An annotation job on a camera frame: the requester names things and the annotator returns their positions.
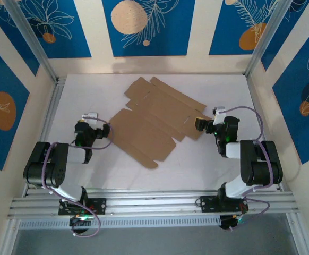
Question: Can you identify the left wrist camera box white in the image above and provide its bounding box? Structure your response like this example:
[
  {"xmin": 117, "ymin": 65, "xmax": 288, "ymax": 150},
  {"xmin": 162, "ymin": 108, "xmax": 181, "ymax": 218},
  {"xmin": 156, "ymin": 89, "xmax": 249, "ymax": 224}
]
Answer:
[{"xmin": 81, "ymin": 112, "xmax": 99, "ymax": 124}]

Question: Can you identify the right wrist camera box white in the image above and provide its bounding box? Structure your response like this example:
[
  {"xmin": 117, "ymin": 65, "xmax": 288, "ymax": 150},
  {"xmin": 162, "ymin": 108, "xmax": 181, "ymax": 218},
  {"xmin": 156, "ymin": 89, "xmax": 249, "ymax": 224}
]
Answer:
[{"xmin": 212, "ymin": 106, "xmax": 226, "ymax": 125}]

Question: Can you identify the aluminium side rail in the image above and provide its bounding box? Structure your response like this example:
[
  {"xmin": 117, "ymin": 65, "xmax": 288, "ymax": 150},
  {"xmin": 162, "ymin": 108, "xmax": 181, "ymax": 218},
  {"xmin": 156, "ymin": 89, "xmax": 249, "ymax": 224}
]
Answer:
[
  {"xmin": 23, "ymin": 76, "xmax": 66, "ymax": 197},
  {"xmin": 246, "ymin": 75, "xmax": 285, "ymax": 192}
]

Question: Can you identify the aluminium frame post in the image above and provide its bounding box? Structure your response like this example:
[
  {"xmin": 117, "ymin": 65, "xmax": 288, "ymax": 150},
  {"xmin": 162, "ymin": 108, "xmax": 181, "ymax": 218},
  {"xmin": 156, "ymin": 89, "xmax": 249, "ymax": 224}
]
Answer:
[
  {"xmin": 243, "ymin": 0, "xmax": 288, "ymax": 78},
  {"xmin": 4, "ymin": 0, "xmax": 60, "ymax": 83}
]

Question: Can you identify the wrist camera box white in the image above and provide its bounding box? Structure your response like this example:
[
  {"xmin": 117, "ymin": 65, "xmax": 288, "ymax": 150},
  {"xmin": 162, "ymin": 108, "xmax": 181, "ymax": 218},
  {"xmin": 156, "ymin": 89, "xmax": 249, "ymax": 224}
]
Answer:
[
  {"xmin": 81, "ymin": 112, "xmax": 99, "ymax": 124},
  {"xmin": 212, "ymin": 106, "xmax": 226, "ymax": 125}
]

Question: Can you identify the brown cardboard paper box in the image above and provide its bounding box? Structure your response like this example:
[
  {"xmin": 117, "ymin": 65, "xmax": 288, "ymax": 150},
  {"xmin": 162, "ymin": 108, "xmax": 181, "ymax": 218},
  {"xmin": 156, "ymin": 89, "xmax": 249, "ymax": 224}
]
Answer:
[{"xmin": 108, "ymin": 76, "xmax": 207, "ymax": 169}]

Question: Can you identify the aluminium frame rail beam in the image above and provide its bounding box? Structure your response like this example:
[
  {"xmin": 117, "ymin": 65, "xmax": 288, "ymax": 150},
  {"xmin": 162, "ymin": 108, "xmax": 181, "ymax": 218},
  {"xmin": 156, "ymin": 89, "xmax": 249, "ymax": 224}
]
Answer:
[{"xmin": 7, "ymin": 190, "xmax": 301, "ymax": 220}]

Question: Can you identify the grey slotted cable duct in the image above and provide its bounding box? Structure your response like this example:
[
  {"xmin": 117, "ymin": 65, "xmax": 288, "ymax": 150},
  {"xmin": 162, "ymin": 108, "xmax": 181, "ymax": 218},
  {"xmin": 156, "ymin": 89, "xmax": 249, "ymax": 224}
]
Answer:
[{"xmin": 18, "ymin": 214, "xmax": 221, "ymax": 230}]

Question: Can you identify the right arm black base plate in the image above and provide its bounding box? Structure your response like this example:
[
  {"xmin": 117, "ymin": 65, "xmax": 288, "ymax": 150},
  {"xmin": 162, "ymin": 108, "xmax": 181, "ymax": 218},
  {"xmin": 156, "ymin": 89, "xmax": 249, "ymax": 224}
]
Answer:
[{"xmin": 199, "ymin": 195, "xmax": 250, "ymax": 213}]

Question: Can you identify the thin white cable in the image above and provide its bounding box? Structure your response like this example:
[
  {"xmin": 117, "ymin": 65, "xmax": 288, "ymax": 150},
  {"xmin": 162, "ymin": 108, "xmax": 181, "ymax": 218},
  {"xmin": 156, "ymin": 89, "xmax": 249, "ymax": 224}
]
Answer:
[{"xmin": 284, "ymin": 159, "xmax": 303, "ymax": 183}]

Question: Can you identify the black controller board with light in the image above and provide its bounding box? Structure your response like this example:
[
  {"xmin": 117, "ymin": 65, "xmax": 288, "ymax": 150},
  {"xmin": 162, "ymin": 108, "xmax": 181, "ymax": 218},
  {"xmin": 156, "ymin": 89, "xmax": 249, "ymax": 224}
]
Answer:
[
  {"xmin": 219, "ymin": 215, "xmax": 244, "ymax": 231},
  {"xmin": 69, "ymin": 215, "xmax": 94, "ymax": 228}
]

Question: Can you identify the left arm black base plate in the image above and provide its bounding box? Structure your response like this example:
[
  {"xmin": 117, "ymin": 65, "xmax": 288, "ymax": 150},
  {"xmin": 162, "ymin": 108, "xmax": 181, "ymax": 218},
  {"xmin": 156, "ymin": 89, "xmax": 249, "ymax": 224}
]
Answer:
[{"xmin": 58, "ymin": 198, "xmax": 107, "ymax": 216}]

